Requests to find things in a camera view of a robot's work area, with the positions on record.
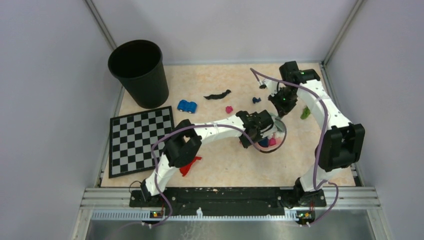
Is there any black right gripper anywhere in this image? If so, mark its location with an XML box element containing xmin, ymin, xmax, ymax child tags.
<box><xmin>267</xmin><ymin>87</ymin><xmax>298</xmax><ymax>118</ymax></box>

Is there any large blue paper scrap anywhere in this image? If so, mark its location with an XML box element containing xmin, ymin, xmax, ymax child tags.
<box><xmin>257</xmin><ymin>138</ymin><xmax>269</xmax><ymax>148</ymax></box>

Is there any green paper scrap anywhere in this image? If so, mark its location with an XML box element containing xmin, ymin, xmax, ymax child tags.
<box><xmin>300</xmin><ymin>106</ymin><xmax>311</xmax><ymax>120</ymax></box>

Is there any pink plastic dustpan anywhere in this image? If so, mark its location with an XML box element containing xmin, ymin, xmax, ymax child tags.
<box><xmin>257</xmin><ymin>113</ymin><xmax>288</xmax><ymax>154</ymax></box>

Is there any red paper scrap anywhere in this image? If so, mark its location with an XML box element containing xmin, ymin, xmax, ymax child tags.
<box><xmin>179</xmin><ymin>156</ymin><xmax>202</xmax><ymax>177</ymax></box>

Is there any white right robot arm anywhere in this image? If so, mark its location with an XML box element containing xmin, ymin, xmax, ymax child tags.
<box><xmin>262</xmin><ymin>61</ymin><xmax>365</xmax><ymax>208</ymax></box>

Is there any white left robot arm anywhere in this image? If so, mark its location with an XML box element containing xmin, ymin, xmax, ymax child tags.
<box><xmin>140</xmin><ymin>110</ymin><xmax>287</xmax><ymax>207</ymax></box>

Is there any small dark blue scrap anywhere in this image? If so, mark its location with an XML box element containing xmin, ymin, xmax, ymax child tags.
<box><xmin>252</xmin><ymin>97</ymin><xmax>262</xmax><ymax>104</ymax></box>

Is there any magenta paper scrap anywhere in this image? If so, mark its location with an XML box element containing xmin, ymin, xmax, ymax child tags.
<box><xmin>225</xmin><ymin>106</ymin><xmax>234</xmax><ymax>114</ymax></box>

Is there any long black paper scrap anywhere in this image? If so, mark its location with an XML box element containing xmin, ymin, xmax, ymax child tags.
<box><xmin>204</xmin><ymin>89</ymin><xmax>232</xmax><ymax>100</ymax></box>

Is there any blue toy car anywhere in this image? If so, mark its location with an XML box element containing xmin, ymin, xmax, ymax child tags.
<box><xmin>177</xmin><ymin>99</ymin><xmax>198</xmax><ymax>114</ymax></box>

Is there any black and grey checkerboard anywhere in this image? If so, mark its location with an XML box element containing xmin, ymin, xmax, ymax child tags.
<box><xmin>108</xmin><ymin>106</ymin><xmax>174</xmax><ymax>178</ymax></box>

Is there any black plastic trash bin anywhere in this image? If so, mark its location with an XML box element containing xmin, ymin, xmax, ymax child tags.
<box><xmin>107</xmin><ymin>39</ymin><xmax>169</xmax><ymax>109</ymax></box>

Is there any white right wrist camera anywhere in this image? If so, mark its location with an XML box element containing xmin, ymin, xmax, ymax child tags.
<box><xmin>258</xmin><ymin>78</ymin><xmax>278</xmax><ymax>95</ymax></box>

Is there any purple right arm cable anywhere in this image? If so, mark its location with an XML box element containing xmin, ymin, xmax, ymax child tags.
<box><xmin>249</xmin><ymin>67</ymin><xmax>340</xmax><ymax>226</ymax></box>

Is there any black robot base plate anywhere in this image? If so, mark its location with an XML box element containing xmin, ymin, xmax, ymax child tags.
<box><xmin>129</xmin><ymin>187</ymin><xmax>327</xmax><ymax>217</ymax></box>

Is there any grey slotted cable duct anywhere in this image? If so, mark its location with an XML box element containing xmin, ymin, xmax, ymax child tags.
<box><xmin>91</xmin><ymin>210</ymin><xmax>299</xmax><ymax>222</ymax></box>

